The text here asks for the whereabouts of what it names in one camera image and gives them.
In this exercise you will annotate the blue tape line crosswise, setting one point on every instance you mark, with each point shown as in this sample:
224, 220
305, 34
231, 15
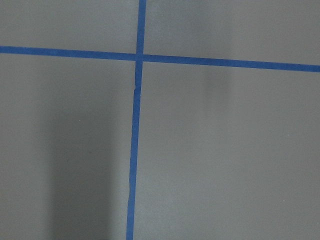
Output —
87, 54

